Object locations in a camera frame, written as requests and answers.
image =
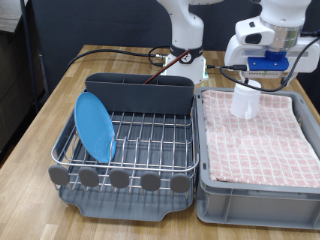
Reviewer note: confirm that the black metal pole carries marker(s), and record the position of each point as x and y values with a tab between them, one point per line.
29	50

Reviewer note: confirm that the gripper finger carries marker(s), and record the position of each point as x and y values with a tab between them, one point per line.
244	79
285	80

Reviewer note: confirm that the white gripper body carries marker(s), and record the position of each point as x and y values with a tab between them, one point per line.
303	58

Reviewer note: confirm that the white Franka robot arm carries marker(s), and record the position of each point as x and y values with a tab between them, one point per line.
186	30

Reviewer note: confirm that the grey plastic drain tray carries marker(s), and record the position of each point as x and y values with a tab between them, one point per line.
133	210

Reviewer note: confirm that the dark cabinet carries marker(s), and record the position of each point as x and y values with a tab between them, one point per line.
13	83

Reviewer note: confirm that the wrist camera on blue mount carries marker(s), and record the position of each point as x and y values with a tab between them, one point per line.
268	61

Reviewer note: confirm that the white mug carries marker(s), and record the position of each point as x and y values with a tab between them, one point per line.
245	103

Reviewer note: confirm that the blue plate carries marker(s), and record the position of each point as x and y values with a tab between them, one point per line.
95	126

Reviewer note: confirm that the pink checked cloth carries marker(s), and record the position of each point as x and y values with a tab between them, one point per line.
260	150

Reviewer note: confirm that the dark grey cutlery holder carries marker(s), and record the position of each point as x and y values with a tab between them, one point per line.
140	96

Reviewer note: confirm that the grey plastic crate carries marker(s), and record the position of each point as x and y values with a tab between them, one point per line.
253	206

